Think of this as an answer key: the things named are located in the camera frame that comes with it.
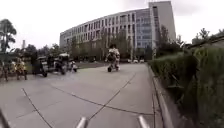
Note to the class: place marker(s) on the large grey curved building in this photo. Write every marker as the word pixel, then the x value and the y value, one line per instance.
pixel 100 28

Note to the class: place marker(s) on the grey concrete slab plaza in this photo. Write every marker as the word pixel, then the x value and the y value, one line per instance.
pixel 83 90

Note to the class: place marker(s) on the row of parked scooters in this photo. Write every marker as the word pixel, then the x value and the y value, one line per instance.
pixel 41 66

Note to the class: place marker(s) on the person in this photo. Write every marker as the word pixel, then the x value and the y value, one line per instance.
pixel 114 53

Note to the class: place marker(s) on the green hedge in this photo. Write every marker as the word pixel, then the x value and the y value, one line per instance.
pixel 203 83

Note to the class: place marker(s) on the tall tree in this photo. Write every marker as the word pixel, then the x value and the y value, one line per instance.
pixel 6 31

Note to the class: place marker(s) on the robot's own part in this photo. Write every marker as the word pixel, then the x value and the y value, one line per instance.
pixel 82 123
pixel 143 122

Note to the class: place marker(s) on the grey stone kerb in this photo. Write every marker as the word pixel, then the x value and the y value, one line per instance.
pixel 163 103

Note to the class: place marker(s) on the scooter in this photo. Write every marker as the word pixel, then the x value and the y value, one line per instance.
pixel 110 69

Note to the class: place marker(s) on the row of trees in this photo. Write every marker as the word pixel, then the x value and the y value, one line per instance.
pixel 100 50

